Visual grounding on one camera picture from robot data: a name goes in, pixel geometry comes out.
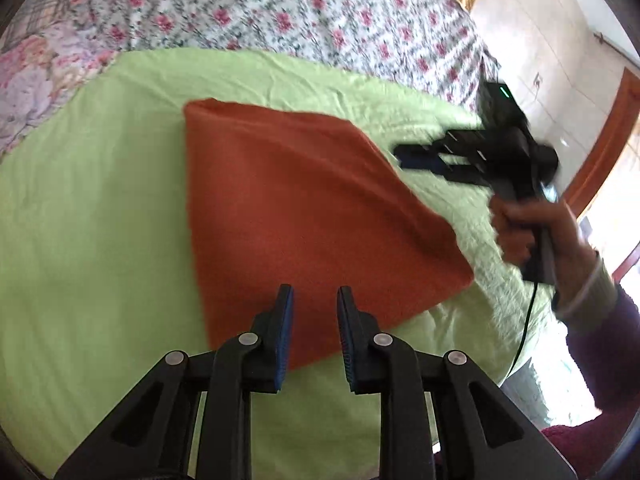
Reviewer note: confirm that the wooden door frame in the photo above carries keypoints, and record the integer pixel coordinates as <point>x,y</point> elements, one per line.
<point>607,135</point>

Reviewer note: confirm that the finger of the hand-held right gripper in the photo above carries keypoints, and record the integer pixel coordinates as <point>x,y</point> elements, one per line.
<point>462,139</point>
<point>417,162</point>

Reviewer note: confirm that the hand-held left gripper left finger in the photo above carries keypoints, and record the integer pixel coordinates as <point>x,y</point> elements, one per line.
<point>280,340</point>

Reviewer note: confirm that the person's dark red clothing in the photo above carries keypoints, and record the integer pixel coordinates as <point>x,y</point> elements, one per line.
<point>575,452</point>

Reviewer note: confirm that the orange knit sweater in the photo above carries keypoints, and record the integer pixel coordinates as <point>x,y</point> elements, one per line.
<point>300,200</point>

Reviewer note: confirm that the pastel floral pillow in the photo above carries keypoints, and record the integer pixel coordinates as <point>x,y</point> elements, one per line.
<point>35,75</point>

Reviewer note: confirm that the person's right hand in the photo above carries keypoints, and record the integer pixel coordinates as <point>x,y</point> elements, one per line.
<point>565,240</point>

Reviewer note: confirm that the plaid blanket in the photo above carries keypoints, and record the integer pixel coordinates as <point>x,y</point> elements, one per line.
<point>45,5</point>

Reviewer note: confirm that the person's right forearm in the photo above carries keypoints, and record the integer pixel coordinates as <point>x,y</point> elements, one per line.
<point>605,340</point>

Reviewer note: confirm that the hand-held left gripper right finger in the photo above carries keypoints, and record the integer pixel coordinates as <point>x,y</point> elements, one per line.
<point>350,345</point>

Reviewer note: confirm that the white red floral quilt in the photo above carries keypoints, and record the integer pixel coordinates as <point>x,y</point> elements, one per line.
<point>250,5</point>

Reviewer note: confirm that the light green bed sheet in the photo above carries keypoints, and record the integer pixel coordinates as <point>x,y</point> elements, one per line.
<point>100,240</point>

